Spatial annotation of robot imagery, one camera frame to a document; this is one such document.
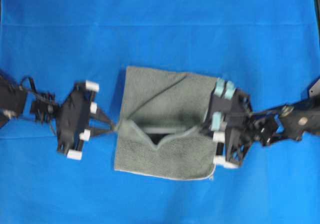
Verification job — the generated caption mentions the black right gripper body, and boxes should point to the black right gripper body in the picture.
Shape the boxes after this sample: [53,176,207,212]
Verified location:
[203,78,252,169]

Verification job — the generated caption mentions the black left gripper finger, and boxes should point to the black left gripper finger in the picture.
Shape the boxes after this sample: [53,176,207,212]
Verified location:
[94,107,115,129]
[88,126,116,137]

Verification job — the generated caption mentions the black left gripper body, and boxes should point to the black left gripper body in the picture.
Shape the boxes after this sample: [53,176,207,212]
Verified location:
[55,80,100,160]

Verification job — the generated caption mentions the grey terry towel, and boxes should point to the grey terry towel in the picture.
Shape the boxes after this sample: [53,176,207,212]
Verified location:
[114,66,217,180]

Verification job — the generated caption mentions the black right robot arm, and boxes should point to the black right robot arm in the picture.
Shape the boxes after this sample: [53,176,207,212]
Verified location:
[200,78,320,168]

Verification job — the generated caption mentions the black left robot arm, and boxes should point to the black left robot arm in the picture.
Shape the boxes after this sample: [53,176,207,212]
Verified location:
[0,73,116,160]

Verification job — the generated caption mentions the blue table cloth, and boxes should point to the blue table cloth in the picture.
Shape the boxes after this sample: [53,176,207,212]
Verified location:
[0,0,320,223]

